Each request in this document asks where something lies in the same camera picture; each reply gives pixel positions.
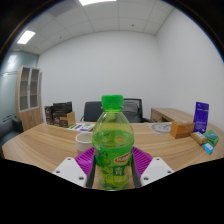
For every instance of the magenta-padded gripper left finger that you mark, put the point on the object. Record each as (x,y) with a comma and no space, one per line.
(70,170)

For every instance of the small dark brown box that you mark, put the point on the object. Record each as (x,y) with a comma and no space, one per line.
(48,115)

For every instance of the dark sofa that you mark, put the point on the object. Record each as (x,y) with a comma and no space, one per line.
(8,130)

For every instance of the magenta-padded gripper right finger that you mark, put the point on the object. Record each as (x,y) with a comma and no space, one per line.
(155,170)

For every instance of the grey mesh office chair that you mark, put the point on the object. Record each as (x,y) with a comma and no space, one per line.
(133,111)

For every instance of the rectangular ceiling light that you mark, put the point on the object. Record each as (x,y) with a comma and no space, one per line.
(26,37)
(96,2)

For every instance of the green flat box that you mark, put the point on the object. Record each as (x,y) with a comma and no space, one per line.
(211,137)

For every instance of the white and pink cup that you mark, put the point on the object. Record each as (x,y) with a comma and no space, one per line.
(83,142)

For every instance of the small blue box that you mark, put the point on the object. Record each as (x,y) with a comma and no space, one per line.
(208,148)

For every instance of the orange-brown cardboard box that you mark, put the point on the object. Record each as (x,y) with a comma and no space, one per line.
(181,130)

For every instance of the small tan box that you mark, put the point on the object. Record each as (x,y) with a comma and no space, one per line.
(198,138)

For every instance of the purple standing package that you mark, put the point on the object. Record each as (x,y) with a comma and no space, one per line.
(201,116)

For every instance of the green drink bottle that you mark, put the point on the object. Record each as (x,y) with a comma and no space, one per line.
(113,146)

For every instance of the wooden shelf unit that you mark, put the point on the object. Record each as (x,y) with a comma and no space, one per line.
(30,113)

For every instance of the wooden side desk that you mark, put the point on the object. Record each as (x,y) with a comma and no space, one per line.
(168,114)

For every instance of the black office chair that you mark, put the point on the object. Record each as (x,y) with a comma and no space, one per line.
(91,111)

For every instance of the white printed leaflet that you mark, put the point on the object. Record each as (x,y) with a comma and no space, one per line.
(81,127)

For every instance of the dark printed box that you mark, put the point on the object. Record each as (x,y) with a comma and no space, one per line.
(62,107)

